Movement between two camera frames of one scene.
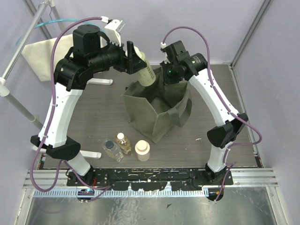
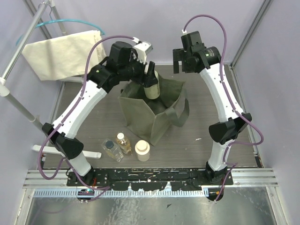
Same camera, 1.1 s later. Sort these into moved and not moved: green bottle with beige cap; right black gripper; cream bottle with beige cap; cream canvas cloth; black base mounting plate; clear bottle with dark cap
Moved: right black gripper; green bottle with beige cap
Not moved: cream canvas cloth; clear bottle with dark cap; cream bottle with beige cap; black base mounting plate
